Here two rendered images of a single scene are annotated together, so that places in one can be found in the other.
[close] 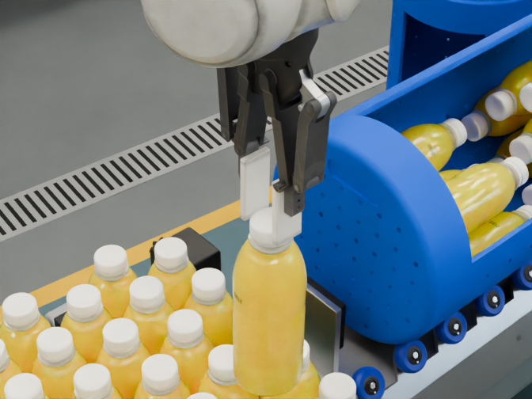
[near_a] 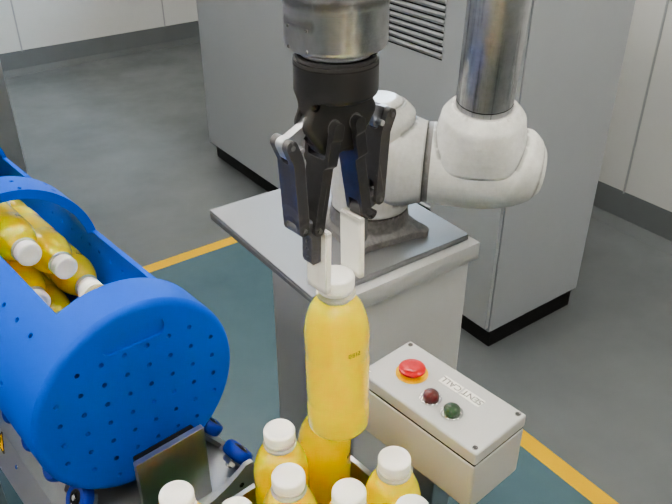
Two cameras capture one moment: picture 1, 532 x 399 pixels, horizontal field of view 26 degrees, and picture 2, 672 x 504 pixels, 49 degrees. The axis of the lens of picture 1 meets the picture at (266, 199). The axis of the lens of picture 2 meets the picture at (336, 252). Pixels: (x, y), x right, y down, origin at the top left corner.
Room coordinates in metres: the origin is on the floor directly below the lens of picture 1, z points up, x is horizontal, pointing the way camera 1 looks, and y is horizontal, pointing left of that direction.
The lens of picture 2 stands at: (0.81, 0.62, 1.76)
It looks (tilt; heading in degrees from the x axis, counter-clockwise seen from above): 32 degrees down; 269
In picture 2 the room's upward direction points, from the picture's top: straight up
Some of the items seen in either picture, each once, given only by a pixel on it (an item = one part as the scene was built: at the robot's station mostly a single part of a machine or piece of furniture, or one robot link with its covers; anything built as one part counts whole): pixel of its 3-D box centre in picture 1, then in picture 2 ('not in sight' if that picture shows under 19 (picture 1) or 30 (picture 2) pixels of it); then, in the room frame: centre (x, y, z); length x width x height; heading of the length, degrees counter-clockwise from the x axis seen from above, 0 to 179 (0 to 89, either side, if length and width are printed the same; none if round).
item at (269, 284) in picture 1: (268, 306); (337, 358); (0.80, 0.00, 1.23); 0.07 x 0.07 x 0.19
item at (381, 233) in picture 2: not in sight; (364, 209); (0.73, -0.69, 1.05); 0.22 x 0.18 x 0.06; 119
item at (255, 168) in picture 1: (255, 184); (319, 258); (0.81, 0.01, 1.37); 0.03 x 0.01 x 0.07; 130
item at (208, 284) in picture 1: (208, 284); (177, 498); (0.98, 0.07, 1.09); 0.04 x 0.04 x 0.02
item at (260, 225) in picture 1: (271, 227); (335, 281); (0.80, 0.00, 1.33); 0.04 x 0.04 x 0.02
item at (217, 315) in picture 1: (210, 343); not in sight; (0.98, 0.07, 0.99); 0.07 x 0.07 x 0.19
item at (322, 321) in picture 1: (313, 322); (171, 474); (1.02, -0.06, 0.99); 0.10 x 0.02 x 0.12; 41
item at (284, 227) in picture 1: (286, 207); (352, 243); (0.78, -0.02, 1.37); 0.03 x 0.01 x 0.07; 130
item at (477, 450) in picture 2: not in sight; (437, 419); (0.66, -0.09, 1.05); 0.20 x 0.10 x 0.10; 131
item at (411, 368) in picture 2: not in sight; (412, 369); (0.69, -0.13, 1.11); 0.04 x 0.04 x 0.01
